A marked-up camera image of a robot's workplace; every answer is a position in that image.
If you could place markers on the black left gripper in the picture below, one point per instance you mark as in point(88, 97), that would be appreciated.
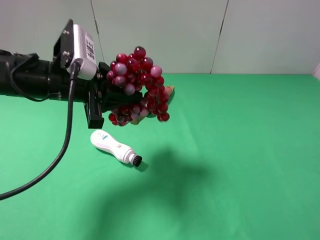
point(102, 96)

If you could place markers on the red plastic grape bunch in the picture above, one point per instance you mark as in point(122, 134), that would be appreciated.
point(132, 73)

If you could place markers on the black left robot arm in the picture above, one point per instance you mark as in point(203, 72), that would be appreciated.
point(25, 75)

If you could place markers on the white bottle black cap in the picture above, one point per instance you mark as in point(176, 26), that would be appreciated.
point(105, 142)

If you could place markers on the purple toy eggplant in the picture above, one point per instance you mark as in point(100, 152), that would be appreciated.
point(159, 104)

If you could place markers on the green table cloth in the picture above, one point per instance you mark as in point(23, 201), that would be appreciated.
point(239, 159)

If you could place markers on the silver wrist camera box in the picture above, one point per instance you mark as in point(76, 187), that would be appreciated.
point(75, 45)

